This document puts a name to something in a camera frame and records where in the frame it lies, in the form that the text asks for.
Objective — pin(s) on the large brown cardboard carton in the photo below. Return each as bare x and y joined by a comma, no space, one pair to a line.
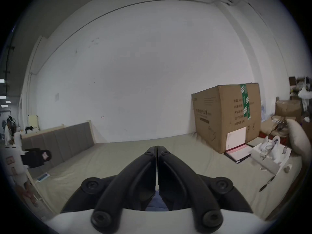
219,116

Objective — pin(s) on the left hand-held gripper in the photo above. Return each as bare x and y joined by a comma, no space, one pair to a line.
15,163

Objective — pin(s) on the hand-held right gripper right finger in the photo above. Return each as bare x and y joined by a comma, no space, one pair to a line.
180,179

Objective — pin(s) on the beige pillow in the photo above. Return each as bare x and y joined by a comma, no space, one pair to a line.
298,138

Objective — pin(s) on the grey padded headboard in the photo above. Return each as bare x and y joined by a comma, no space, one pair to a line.
63,141

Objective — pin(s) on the white paper sheet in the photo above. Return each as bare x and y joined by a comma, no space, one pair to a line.
236,139

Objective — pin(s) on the black pen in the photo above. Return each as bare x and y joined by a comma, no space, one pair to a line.
267,183

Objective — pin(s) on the black folder with pink sheets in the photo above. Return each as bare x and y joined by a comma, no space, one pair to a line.
240,153

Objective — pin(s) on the open white box with device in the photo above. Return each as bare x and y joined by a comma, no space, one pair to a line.
270,155

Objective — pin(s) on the white plastic bag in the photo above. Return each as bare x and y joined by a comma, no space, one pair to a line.
305,92

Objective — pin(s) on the phone with pale case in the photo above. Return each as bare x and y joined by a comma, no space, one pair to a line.
43,177

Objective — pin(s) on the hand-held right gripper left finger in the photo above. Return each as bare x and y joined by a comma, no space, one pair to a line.
136,179

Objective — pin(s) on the dark blue shirt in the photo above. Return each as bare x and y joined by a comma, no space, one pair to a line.
156,203

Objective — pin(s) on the person's left hand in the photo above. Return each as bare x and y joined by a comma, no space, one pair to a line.
25,191

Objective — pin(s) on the small brown cardboard carton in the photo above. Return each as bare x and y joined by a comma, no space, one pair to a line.
288,108

